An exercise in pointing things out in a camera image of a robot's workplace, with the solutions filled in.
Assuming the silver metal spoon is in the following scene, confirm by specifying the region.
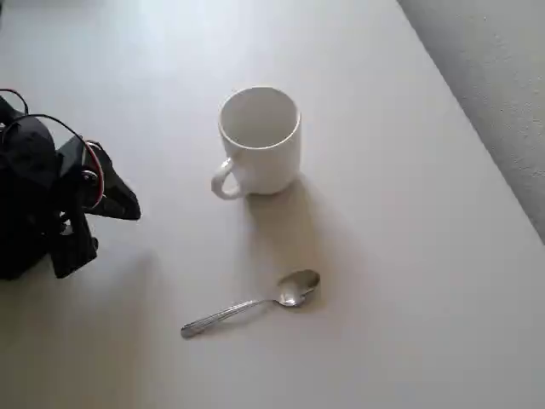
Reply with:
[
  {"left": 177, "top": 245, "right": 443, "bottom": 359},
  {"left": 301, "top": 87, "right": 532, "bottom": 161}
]
[{"left": 181, "top": 268, "right": 321, "bottom": 341}]

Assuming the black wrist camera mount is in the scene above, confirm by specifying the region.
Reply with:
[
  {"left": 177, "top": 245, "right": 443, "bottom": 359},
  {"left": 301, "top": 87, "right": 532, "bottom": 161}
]
[{"left": 51, "top": 209, "right": 100, "bottom": 280}]

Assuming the thin black cable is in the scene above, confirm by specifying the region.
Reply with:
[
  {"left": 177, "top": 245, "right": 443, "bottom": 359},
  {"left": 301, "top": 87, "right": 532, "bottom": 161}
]
[
  {"left": 2, "top": 113, "right": 85, "bottom": 144},
  {"left": 0, "top": 88, "right": 29, "bottom": 118}
]

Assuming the red cable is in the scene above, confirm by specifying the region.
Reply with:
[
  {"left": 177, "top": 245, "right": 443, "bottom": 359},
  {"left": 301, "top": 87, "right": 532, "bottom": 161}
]
[{"left": 83, "top": 140, "right": 106, "bottom": 206}]

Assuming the white ceramic mug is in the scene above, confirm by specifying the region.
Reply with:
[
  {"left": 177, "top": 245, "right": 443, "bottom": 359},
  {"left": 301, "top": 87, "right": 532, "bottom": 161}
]
[{"left": 210, "top": 86, "right": 302, "bottom": 200}]

